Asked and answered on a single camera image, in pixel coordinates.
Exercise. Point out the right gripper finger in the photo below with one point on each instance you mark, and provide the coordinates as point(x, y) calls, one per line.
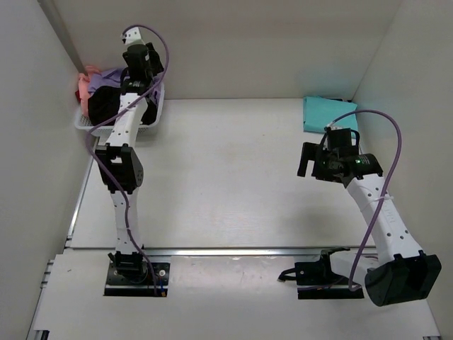
point(309, 151)
point(301, 171)

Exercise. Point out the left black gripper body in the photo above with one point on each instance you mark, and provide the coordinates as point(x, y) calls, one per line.
point(156, 66)

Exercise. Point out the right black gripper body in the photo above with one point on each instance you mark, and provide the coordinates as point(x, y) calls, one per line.
point(323, 168)

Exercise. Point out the black t shirt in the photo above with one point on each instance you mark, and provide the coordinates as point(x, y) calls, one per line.
point(105, 103)

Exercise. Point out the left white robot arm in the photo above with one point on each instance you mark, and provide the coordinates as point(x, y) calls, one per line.
point(121, 170)

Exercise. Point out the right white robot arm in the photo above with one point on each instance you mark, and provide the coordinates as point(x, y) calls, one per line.
point(402, 271)

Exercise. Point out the purple t shirt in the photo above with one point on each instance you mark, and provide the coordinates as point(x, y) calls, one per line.
point(111, 78)

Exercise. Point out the folded teal t shirt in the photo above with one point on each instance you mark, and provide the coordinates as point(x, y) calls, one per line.
point(318, 112)

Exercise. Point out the salmon pink t shirt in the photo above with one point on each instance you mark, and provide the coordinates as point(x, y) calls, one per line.
point(88, 82)

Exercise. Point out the white plastic laundry basket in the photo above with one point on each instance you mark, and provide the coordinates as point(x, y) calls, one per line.
point(147, 126)

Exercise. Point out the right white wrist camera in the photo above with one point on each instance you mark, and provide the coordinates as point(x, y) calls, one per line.
point(332, 126)

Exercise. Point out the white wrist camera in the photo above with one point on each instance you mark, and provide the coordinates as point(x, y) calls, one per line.
point(332, 126)
point(132, 36)

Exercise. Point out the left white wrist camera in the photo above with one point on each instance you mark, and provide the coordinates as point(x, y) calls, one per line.
point(132, 36)

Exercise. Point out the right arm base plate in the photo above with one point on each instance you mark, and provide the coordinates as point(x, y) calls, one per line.
point(316, 281)

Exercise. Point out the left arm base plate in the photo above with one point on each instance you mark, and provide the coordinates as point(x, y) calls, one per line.
point(163, 274)

